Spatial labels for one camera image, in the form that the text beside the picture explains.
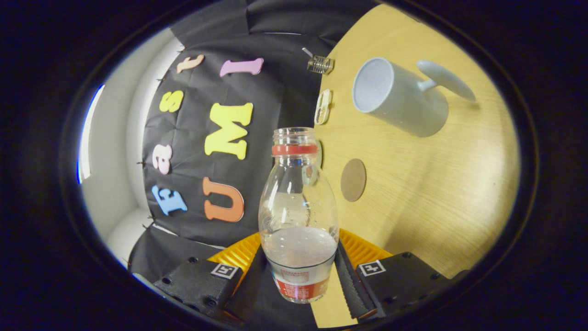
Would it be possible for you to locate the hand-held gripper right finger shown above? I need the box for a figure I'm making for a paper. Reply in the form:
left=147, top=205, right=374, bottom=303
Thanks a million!
left=334, top=228, right=467, bottom=320

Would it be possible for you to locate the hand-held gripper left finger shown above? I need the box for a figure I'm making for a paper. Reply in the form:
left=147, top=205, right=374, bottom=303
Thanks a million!
left=154, top=231, right=271, bottom=323

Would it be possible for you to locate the clear juice bottle red label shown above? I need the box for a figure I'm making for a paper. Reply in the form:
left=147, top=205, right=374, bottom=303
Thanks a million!
left=258, top=127, right=340, bottom=304

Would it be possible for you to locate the round brown coaster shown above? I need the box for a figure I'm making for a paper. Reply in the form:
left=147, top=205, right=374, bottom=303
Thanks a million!
left=340, top=159, right=367, bottom=202

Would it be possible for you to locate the white cup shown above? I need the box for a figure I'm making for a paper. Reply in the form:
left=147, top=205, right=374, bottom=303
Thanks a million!
left=352, top=57, right=477, bottom=138

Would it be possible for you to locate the wooden table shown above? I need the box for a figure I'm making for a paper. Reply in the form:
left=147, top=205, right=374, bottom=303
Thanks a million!
left=310, top=4, right=521, bottom=328

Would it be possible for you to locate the large ceiling light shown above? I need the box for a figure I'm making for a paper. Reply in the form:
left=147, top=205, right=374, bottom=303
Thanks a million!
left=77, top=84, right=106, bottom=185

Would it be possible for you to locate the white divided dish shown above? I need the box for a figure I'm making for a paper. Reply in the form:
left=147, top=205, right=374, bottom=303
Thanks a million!
left=314, top=89, right=332, bottom=126

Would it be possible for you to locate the wire mesh holder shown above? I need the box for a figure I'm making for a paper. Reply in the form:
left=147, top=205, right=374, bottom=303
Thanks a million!
left=307, top=55, right=334, bottom=75

